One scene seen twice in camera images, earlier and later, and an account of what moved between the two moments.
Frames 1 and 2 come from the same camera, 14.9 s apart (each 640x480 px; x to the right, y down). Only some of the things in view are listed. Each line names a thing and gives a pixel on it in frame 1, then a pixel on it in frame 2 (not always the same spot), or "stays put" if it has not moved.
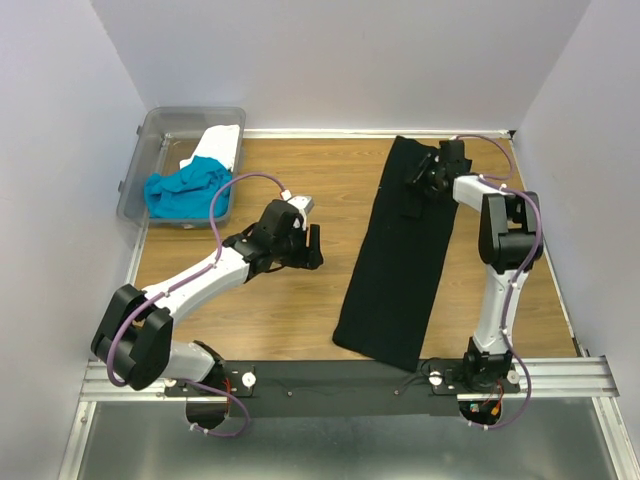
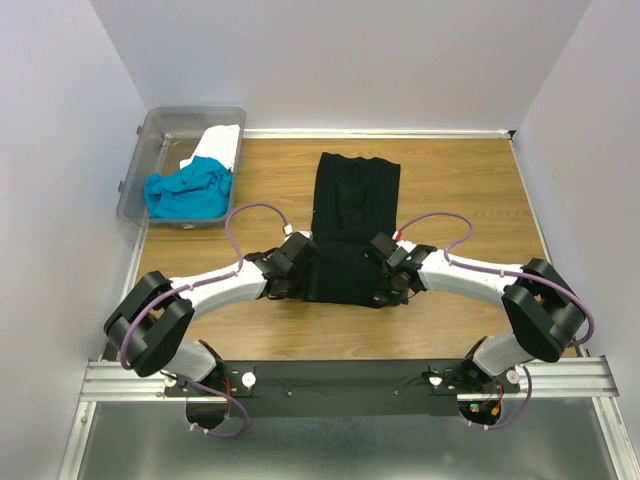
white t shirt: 218,142 stays put
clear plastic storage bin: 180,157 stays put
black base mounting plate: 337,388 stays put
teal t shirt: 188,191 stays put
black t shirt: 399,266 to 354,205
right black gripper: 416,178 to 385,298
